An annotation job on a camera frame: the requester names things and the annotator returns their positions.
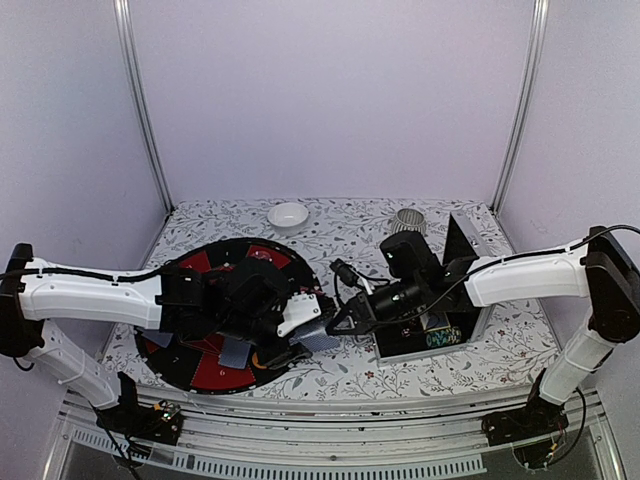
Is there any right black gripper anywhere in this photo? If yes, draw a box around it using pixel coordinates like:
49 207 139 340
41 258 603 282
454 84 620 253
328 273 426 334

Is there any dealt blue playing cards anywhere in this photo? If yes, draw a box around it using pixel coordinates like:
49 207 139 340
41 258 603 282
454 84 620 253
218 338 251 370

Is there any orange big blind button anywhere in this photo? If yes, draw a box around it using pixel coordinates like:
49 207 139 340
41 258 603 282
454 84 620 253
251 352 267 370

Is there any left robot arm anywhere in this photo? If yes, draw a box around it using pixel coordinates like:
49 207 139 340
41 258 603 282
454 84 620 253
1 238 335 434

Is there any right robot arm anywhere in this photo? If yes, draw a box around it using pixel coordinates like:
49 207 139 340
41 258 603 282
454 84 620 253
326 226 639 436

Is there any round red black poker mat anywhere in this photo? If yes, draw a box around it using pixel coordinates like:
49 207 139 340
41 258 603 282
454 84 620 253
135 237 324 395

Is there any aluminium poker chip case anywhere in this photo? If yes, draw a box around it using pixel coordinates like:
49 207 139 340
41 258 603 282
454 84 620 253
374 210 492 365

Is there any white ceramic bowl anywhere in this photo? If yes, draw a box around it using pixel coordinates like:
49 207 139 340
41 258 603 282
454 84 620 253
267 202 310 236

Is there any lower poker chip row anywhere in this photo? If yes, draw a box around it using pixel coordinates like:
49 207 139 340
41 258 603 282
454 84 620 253
425 326 462 349

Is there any striped grey white cup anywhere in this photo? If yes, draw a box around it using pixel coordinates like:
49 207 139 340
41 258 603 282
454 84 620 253
391 208 427 235

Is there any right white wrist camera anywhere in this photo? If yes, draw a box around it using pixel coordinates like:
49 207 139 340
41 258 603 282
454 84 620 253
330 259 391 294

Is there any front aluminium rail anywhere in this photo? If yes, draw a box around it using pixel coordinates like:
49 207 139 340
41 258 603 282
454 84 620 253
42 384 626 480

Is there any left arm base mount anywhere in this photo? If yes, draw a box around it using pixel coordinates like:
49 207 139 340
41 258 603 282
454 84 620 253
95 400 184 446

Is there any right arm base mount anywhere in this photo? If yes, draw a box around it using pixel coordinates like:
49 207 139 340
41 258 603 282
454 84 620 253
481 398 569 446

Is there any left aluminium frame post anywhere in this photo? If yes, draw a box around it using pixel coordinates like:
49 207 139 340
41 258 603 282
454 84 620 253
113 0 175 215

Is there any aluminium frame post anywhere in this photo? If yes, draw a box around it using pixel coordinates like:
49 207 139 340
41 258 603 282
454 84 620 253
113 0 175 215
490 0 550 216

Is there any right aluminium frame post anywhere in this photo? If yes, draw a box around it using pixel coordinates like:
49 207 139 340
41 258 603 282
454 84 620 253
490 0 550 216

